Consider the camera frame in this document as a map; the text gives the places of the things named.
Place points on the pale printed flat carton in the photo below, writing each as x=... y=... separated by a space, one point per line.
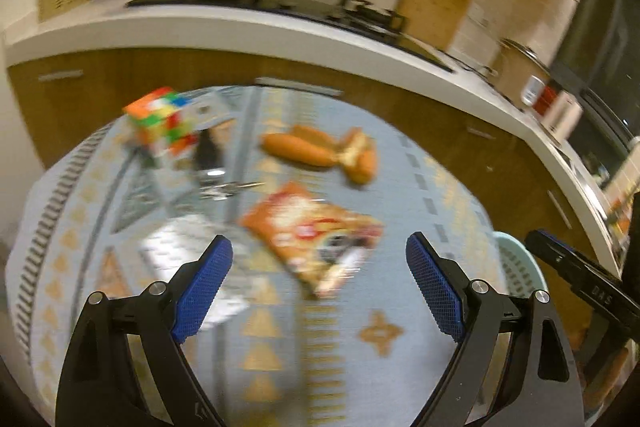
x=210 y=109

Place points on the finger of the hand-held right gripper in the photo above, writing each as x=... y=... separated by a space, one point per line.
x=580 y=277

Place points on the blue patterned tablecloth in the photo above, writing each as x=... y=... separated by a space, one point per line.
x=300 y=347

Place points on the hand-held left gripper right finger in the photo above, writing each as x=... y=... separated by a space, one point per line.
x=434 y=287

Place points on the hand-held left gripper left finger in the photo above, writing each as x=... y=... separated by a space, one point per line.
x=202 y=287

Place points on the black gas stove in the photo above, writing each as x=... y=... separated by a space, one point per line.
x=300 y=2

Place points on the light blue perforated plastic basket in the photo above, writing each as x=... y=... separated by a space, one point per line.
x=522 y=267

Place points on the dark kitchen window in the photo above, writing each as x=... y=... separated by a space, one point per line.
x=605 y=57

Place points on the long brown bread roll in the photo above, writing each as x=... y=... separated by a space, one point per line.
x=315 y=136
x=297 y=152

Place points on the orange snack packet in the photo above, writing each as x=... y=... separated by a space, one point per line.
x=310 y=232

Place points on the white electric kettle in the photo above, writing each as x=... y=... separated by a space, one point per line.
x=565 y=114

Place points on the red container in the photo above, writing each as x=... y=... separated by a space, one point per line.
x=545 y=99

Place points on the split filled bread roll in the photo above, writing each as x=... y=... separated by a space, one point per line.
x=357 y=157

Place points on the multicoloured puzzle cube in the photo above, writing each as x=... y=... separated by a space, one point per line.
x=160 y=119

